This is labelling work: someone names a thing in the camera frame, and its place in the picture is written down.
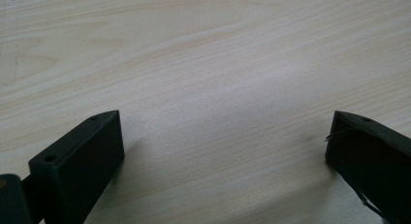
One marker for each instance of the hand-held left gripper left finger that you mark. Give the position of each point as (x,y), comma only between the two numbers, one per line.
(80,159)

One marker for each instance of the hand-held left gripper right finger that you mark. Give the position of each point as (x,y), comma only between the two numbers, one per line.
(371,159)

